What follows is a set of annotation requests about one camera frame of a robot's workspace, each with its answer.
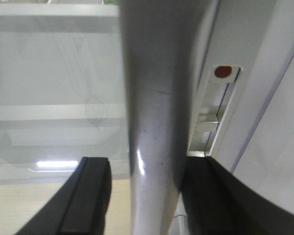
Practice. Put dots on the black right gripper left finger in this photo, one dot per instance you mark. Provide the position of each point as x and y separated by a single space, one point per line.
80 206

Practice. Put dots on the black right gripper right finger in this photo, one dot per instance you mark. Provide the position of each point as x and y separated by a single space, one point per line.
217 203

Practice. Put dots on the silver metal door handle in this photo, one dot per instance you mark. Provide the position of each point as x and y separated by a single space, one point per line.
164 43

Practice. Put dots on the door lock red indicator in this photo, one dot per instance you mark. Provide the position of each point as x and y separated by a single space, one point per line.
224 74

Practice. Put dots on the white door frame post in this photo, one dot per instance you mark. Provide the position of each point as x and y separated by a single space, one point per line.
245 47

